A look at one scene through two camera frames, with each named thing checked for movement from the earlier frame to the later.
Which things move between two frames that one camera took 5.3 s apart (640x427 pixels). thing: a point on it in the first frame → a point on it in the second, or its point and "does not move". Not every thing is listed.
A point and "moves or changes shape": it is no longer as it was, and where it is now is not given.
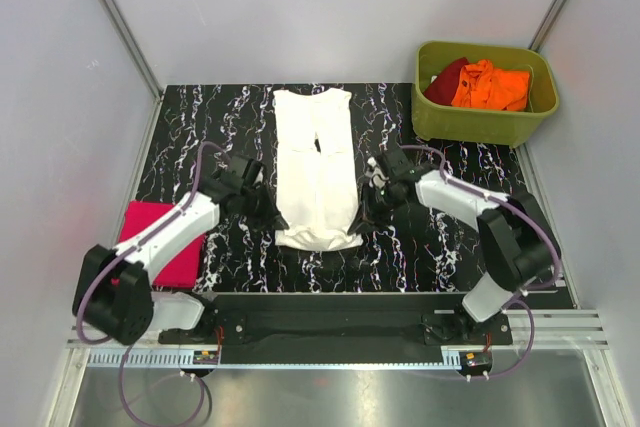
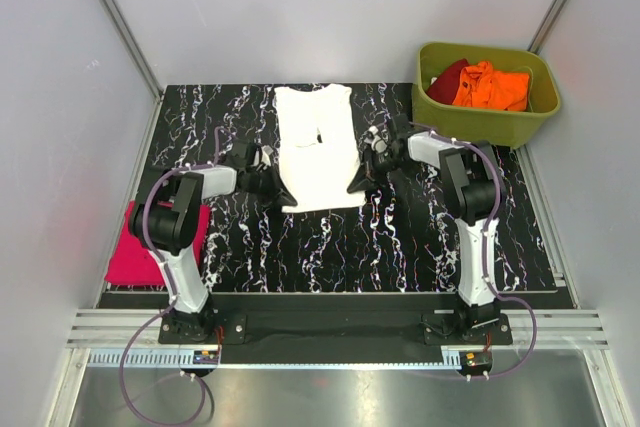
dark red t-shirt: (444, 86) does not move
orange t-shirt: (481, 85) does not move
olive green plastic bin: (457, 124) does not move
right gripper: (362, 224) → (365, 178)
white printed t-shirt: (316, 178) moves or changes shape
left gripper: (271, 217) → (278, 189)
